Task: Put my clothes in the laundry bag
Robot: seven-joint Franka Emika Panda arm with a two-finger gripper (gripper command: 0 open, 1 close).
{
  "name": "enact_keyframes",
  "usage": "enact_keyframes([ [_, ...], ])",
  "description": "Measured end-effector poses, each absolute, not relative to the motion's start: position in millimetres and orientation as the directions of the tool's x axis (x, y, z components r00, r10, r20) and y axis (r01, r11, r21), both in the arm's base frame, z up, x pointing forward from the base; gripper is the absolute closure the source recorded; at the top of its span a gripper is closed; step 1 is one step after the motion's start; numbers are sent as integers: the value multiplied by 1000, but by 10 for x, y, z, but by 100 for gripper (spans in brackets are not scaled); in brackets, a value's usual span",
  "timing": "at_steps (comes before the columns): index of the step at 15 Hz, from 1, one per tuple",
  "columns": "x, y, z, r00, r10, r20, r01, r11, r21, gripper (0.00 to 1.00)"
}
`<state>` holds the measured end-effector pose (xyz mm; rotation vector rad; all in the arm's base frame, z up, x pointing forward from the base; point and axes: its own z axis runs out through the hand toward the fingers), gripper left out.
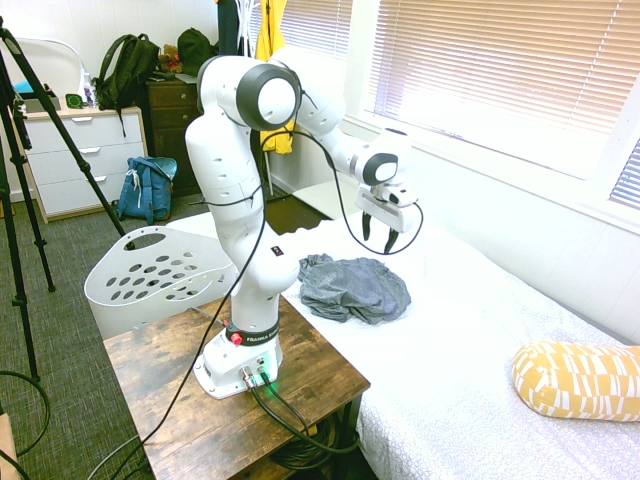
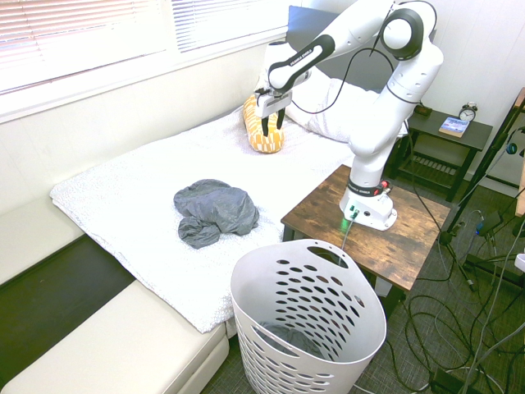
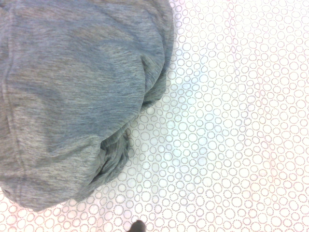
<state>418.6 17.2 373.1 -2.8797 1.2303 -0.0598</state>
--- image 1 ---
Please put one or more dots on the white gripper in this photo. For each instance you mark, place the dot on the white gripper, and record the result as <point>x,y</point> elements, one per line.
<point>381,210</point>

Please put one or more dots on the grey garment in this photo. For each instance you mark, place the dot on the grey garment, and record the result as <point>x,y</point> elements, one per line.
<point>355,290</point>

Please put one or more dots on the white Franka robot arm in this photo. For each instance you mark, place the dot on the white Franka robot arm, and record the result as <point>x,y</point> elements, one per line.
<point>225,165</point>

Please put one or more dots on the white perforated laundry basket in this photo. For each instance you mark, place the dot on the white perforated laundry basket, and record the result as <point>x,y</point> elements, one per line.
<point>150,280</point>

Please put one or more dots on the dark green bag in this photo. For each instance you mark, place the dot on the dark green bag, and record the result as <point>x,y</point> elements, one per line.
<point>196,50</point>

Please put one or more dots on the white bed mattress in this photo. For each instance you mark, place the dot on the white bed mattress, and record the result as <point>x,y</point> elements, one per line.
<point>475,325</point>

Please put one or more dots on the large white window blind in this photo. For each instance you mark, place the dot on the large white window blind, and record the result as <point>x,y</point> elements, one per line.
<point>500,55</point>

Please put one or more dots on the narrow white window blind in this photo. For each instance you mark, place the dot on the narrow white window blind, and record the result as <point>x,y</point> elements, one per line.
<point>315,25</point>

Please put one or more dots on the yellow hanging jacket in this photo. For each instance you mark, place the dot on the yellow hanging jacket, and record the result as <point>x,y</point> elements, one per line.
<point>270,30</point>

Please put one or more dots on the dark wooden dresser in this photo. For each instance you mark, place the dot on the dark wooden dresser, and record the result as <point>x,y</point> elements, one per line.
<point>170,130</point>

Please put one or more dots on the blue backpack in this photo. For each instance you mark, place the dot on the blue backpack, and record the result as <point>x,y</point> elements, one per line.
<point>147,190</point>

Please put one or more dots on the flat grey laptop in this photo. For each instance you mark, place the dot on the flat grey laptop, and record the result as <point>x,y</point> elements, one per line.
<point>186,78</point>

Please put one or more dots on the yellow white patterned pillow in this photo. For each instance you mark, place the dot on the yellow white patterned pillow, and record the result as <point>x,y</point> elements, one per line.
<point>580,380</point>

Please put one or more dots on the white coat rack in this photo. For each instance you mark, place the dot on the white coat rack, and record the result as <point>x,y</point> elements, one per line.
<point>250,20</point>

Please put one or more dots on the rustic wooden side table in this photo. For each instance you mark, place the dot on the rustic wooden side table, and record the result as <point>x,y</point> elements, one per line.
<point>165,370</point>

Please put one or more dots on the partly seen window blind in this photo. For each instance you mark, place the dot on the partly seen window blind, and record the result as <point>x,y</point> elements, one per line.
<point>627,180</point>

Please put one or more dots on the navy hanging garment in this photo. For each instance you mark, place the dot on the navy hanging garment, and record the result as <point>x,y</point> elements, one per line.
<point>229,25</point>

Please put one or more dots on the brown teddy bear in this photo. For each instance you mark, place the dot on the brown teddy bear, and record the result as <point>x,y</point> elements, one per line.
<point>170,59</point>

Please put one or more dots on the dark green backpack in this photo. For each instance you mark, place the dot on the dark green backpack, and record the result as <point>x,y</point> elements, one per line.
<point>125,70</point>

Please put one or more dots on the white drawer dresser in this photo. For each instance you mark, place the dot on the white drawer dresser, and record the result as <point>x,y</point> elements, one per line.
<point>75,165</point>

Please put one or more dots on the white spray bottle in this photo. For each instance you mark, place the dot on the white spray bottle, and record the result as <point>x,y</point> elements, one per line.
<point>90,92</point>

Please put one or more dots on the small green black gadget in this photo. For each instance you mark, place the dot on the small green black gadget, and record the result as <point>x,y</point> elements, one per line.
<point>74,101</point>

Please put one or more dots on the grey storage box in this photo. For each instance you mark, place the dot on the grey storage box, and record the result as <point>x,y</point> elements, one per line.
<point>37,105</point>

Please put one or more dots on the white arched desk lamp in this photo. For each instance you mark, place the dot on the white arched desk lamp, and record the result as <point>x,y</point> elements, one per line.
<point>55,44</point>

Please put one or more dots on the brown cardboard box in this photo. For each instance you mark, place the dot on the brown cardboard box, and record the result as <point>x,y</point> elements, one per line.
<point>7,450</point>

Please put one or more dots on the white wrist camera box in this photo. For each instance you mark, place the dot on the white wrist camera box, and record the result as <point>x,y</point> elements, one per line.
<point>402,196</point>

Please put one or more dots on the black camera tripod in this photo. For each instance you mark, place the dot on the black camera tripod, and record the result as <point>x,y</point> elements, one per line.
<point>65,135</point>

